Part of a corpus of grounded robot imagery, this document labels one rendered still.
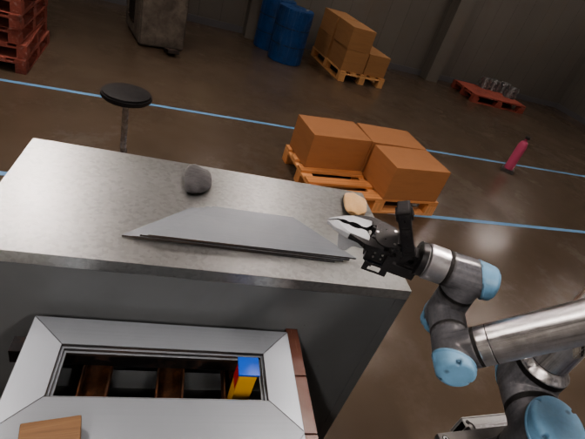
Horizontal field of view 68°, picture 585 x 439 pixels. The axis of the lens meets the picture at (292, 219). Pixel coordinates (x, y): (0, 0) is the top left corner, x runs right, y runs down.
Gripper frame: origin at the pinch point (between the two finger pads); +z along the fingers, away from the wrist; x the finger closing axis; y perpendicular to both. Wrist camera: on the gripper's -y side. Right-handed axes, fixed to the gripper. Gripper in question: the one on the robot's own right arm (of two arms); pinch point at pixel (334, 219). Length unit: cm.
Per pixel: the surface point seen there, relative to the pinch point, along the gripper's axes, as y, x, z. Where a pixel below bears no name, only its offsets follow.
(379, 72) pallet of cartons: 216, 690, -37
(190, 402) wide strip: 59, -18, 18
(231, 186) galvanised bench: 49, 59, 35
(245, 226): 43, 34, 23
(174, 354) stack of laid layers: 62, -6, 28
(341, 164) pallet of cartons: 164, 285, -12
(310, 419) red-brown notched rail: 62, -10, -15
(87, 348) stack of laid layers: 61, -14, 50
